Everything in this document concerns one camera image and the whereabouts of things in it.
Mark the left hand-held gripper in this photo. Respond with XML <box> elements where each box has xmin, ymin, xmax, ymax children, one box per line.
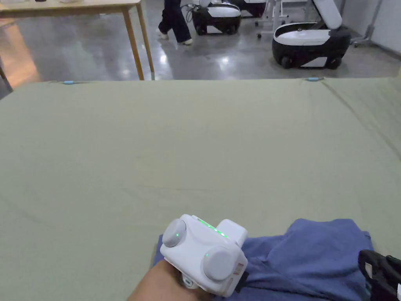
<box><xmin>159</xmin><ymin>214</ymin><xmax>250</xmax><ymax>298</ymax></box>

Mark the blue garment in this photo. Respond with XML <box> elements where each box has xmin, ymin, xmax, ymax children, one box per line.
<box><xmin>153</xmin><ymin>218</ymin><xmax>375</xmax><ymax>301</ymax></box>

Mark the person's left hand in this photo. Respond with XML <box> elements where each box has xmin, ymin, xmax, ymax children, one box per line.
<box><xmin>126</xmin><ymin>260</ymin><xmax>220</xmax><ymax>301</ymax></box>

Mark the white and black wheeled robot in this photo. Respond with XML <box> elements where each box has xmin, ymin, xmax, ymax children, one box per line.
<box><xmin>271</xmin><ymin>0</ymin><xmax>352</xmax><ymax>70</ymax></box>
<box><xmin>191</xmin><ymin>0</ymin><xmax>242</xmax><ymax>36</ymax></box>
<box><xmin>236</xmin><ymin>0</ymin><xmax>267</xmax><ymax>18</ymax></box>

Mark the white rolling stand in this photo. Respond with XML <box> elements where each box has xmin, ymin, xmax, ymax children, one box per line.
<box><xmin>255</xmin><ymin>0</ymin><xmax>314</xmax><ymax>39</ymax></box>

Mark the wooden table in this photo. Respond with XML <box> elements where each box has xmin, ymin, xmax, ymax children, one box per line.
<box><xmin>0</xmin><ymin>0</ymin><xmax>155</xmax><ymax>93</ymax></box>

